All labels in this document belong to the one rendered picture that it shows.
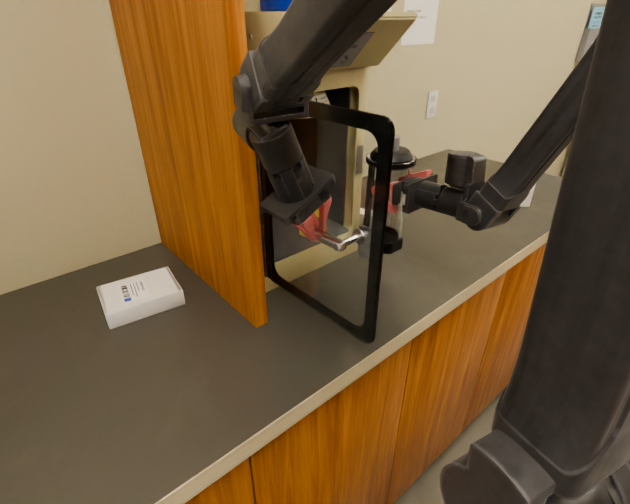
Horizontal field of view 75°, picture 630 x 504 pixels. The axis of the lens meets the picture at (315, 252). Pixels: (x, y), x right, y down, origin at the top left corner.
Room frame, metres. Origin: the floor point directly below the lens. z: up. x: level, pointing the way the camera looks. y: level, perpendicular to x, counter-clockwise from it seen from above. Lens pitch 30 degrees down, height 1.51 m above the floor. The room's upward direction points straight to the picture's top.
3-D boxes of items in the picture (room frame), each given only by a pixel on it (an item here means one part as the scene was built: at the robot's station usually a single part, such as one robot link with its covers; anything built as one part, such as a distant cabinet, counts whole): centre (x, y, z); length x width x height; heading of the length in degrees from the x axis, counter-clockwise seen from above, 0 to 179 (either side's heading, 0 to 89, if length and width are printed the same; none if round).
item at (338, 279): (0.66, 0.00, 1.19); 0.30 x 0.01 x 0.40; 43
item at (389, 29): (0.83, -0.04, 1.46); 0.32 x 0.11 x 0.10; 131
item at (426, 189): (0.80, -0.24, 1.18); 0.10 x 0.07 x 0.07; 131
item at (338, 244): (0.58, -0.03, 1.20); 0.10 x 0.05 x 0.03; 43
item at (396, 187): (0.83, -0.17, 1.17); 0.09 x 0.07 x 0.07; 41
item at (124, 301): (0.74, 0.39, 0.96); 0.16 x 0.12 x 0.04; 123
